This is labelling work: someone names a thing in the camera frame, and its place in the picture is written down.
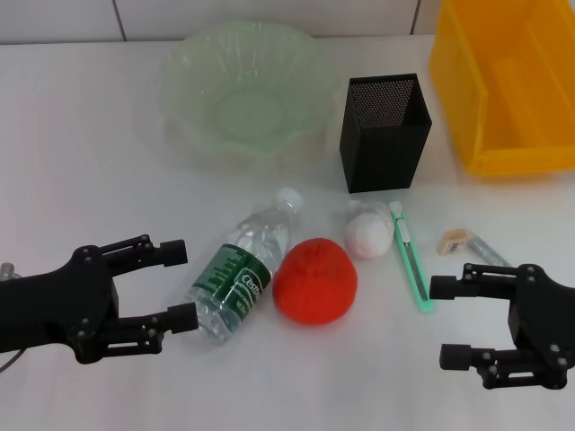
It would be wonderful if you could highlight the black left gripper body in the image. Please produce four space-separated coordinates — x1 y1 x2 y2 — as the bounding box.
0 245 120 365

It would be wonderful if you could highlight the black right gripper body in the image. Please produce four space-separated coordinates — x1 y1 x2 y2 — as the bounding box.
507 264 575 390

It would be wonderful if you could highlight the small beige eraser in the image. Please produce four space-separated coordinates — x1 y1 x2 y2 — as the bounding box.
436 228 471 257

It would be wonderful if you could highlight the green utility knife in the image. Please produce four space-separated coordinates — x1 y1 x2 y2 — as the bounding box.
388 201 436 315

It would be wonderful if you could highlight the clear green-label water bottle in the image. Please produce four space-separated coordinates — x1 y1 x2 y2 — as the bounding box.
181 187 305 346

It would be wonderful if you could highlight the white paper ball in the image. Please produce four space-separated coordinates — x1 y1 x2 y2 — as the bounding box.
343 199 395 260

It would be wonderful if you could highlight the orange knitted toy fruit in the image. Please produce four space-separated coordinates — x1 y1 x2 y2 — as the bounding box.
272 238 359 324

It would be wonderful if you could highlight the silver glitter pen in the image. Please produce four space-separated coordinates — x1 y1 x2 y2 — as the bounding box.
466 237 513 269

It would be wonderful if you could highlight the black mesh pen holder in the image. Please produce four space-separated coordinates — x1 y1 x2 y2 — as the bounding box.
339 73 435 195

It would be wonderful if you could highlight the yellow plastic bin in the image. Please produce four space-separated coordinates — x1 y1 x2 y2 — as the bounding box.
429 0 575 177

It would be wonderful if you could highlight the pale green glass bowl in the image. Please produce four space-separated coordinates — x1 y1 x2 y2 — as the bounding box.
159 20 342 170

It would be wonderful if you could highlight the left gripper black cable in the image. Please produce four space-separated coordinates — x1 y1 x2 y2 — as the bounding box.
0 262 23 372

